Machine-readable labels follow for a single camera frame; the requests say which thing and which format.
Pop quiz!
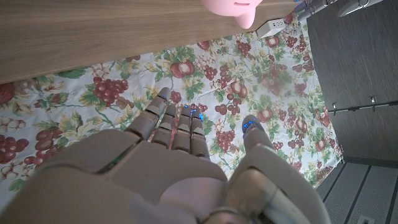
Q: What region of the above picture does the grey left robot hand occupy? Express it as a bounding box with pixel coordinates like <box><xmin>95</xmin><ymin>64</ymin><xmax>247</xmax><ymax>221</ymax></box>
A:
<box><xmin>292</xmin><ymin>0</ymin><xmax>338</xmax><ymax>22</ymax></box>

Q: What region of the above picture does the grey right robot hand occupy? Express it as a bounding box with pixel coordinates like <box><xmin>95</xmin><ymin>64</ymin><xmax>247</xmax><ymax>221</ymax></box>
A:
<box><xmin>0</xmin><ymin>86</ymin><xmax>332</xmax><ymax>224</ymax></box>

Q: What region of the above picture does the pink plastic piggy bank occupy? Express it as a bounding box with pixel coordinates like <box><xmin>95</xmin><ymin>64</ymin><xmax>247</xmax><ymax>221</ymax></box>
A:
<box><xmin>200</xmin><ymin>0</ymin><xmax>264</xmax><ymax>30</ymax></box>

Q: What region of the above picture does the white power strip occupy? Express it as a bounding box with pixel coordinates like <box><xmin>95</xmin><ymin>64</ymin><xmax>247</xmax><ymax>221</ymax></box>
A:
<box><xmin>256</xmin><ymin>17</ymin><xmax>286</xmax><ymax>39</ymax></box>

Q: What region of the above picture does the floral fruit print backdrop cloth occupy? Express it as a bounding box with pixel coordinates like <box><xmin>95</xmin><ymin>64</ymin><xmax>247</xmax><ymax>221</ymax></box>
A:
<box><xmin>0</xmin><ymin>12</ymin><xmax>345</xmax><ymax>212</ymax></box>

